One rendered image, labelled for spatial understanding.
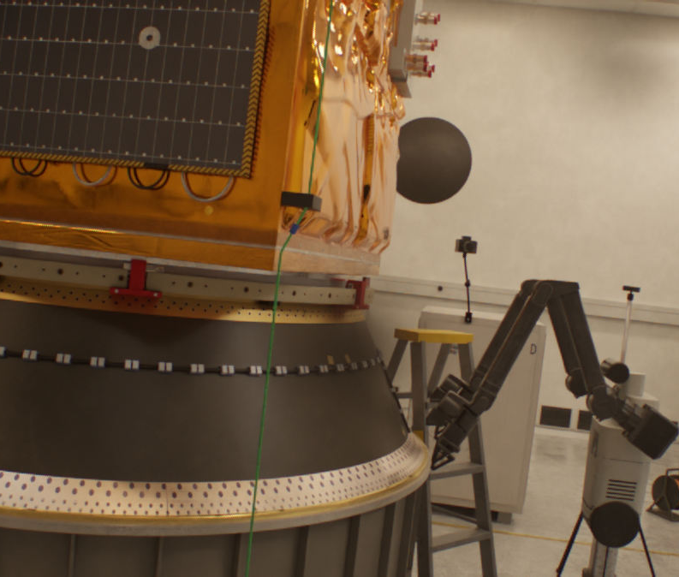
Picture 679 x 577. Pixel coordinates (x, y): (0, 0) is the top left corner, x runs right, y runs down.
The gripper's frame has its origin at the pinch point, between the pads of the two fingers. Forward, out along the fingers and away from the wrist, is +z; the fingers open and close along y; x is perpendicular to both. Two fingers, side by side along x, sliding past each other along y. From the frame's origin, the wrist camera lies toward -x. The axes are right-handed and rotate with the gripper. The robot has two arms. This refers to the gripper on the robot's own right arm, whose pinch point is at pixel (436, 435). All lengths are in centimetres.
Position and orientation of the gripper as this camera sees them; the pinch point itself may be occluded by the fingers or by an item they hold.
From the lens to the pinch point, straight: 292.5
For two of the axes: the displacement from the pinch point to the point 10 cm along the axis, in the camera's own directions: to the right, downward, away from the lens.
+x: 8.0, 6.0, -1.0
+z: -5.9, 8.0, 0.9
